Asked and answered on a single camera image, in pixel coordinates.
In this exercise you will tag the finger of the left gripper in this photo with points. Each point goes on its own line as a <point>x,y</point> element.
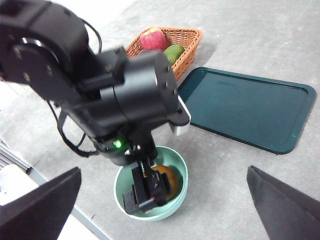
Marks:
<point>130,201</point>
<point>160,187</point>

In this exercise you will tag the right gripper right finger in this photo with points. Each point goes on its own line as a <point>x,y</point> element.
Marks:
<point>287,212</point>

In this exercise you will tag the red apple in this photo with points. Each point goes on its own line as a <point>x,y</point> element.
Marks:
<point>152,40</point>

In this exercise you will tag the green avocado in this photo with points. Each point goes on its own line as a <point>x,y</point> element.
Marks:
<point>175,53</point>

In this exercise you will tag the dark green rectangular tray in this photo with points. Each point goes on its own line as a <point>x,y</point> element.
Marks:
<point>245,107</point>

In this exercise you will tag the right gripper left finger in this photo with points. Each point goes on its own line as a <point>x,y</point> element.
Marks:
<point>37,215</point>

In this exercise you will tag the yellow-brown round fruit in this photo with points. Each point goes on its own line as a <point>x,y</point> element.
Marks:
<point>172,182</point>

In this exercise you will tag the silver aluminium frame rail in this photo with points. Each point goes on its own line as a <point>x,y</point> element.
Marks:
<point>15,157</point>

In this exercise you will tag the brown wicker basket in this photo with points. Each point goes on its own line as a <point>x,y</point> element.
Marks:
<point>185,47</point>

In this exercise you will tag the teal ribbed bowl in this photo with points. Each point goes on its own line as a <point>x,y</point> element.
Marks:
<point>172,157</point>

